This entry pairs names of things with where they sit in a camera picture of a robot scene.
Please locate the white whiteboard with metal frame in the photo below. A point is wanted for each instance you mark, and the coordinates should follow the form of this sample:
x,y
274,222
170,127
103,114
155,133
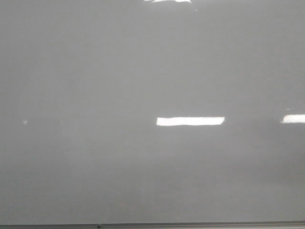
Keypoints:
x,y
129,111

